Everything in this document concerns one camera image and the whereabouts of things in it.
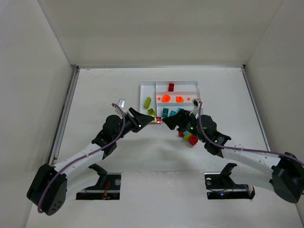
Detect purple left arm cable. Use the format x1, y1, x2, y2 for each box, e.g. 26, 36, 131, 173
37, 103, 126, 213

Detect multicolor lego bricks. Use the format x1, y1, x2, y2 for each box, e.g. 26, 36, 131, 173
178, 131, 192, 141

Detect orange ring lego piece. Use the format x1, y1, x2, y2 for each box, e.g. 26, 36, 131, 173
162, 95, 171, 103

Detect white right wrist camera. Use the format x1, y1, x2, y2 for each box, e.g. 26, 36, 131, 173
190, 99, 203, 116

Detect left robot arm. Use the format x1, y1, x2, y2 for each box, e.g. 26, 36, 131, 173
27, 104, 154, 216

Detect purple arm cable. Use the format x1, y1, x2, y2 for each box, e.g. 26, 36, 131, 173
37, 103, 126, 213
196, 101, 304, 166

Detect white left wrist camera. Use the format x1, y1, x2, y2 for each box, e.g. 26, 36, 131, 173
115, 99, 125, 114

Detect long lime green lego brick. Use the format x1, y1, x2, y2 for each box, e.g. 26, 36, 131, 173
144, 97, 152, 109

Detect teal square lego brick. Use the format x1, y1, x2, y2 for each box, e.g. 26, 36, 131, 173
170, 110, 177, 116

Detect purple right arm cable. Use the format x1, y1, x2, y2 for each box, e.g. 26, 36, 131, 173
196, 101, 304, 166

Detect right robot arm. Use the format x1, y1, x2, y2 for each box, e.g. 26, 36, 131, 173
163, 109, 304, 204

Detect orange curved lego piece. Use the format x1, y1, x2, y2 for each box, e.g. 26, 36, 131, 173
176, 96, 184, 103

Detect red lego plate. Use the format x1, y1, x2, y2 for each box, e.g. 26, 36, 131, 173
150, 116, 162, 124

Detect red sloped lego brick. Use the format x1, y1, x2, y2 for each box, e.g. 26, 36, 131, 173
188, 135, 198, 146

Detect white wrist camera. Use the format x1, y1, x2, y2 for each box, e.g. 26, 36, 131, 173
115, 99, 125, 114
190, 99, 203, 116

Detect lime curved lego brick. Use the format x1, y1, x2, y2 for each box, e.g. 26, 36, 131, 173
148, 108, 156, 117

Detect white compartment tray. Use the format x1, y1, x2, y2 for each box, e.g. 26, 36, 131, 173
139, 81, 201, 117

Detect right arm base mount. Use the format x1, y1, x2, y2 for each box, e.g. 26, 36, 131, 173
204, 163, 255, 200

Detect teal curved lego brick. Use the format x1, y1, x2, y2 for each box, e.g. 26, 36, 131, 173
162, 108, 169, 118

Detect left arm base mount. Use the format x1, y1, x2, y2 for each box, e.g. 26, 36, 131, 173
76, 164, 122, 200

